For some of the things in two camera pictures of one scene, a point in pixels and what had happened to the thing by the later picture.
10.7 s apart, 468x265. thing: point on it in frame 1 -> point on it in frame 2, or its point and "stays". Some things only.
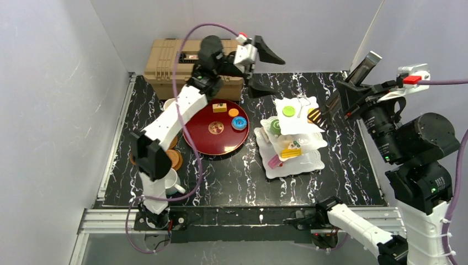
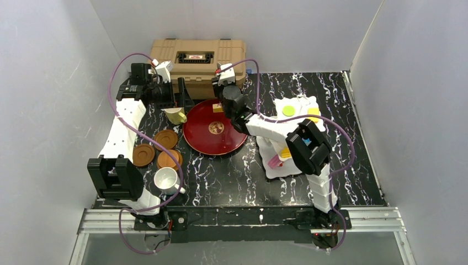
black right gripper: x=349 y=98 -> x=218 y=86
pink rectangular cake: x=274 y=161 stays
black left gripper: x=251 y=68 -> x=180 y=94
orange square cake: x=313 y=115 stays
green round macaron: x=288 y=111 stays
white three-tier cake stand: x=288 y=143 stays
